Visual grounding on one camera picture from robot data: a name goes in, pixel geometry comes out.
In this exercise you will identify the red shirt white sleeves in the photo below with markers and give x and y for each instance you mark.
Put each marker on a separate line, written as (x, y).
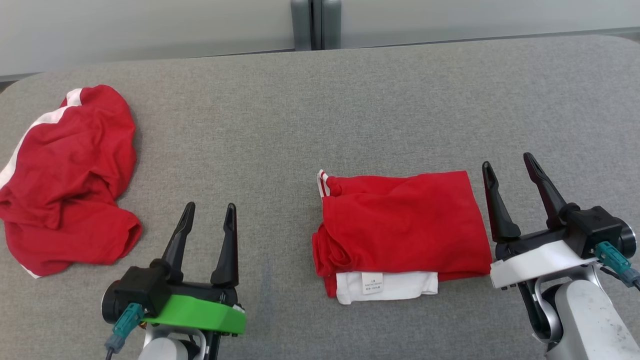
(405, 225)

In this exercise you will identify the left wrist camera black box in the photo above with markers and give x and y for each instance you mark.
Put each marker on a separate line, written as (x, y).
(140, 290)

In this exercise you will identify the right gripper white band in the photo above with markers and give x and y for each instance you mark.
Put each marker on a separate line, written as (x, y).
(535, 262)

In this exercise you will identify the red shorts white stripe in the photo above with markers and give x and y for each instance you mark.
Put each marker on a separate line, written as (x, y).
(70, 175)

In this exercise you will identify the grey metal post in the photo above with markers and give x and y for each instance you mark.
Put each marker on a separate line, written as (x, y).
(315, 22)

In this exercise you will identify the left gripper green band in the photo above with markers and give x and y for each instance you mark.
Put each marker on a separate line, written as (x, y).
(200, 312)

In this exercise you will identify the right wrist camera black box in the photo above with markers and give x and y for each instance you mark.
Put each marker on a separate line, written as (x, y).
(597, 227)

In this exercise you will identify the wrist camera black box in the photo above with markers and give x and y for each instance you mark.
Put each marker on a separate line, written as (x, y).
(597, 227)
(140, 290)

